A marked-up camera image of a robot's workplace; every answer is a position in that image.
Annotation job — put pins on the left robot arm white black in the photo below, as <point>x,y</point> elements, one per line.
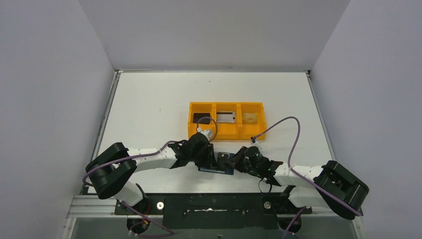
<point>109,173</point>

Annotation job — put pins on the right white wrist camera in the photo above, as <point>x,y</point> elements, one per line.
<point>255,141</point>

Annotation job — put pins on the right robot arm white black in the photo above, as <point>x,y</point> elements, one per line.
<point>329,185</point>

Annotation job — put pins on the black card in bin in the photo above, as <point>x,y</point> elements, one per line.
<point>201,118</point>

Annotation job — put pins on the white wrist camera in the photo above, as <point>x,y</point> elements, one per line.
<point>255,141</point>
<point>208,133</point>

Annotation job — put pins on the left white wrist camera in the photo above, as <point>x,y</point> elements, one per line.
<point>208,133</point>

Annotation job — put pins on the black VIP credit card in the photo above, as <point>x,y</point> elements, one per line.
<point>222,158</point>

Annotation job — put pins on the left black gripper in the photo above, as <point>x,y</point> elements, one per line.
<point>207,157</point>

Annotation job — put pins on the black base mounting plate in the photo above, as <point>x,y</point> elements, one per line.
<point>177,211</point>

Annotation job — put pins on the blue leather card holder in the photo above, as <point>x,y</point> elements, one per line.
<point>228,171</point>

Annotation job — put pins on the gold card in bin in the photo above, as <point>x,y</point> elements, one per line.
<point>249,118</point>

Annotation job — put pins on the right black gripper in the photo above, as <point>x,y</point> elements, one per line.
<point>239,161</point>

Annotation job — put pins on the orange three-compartment bin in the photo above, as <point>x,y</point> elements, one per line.
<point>229,131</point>

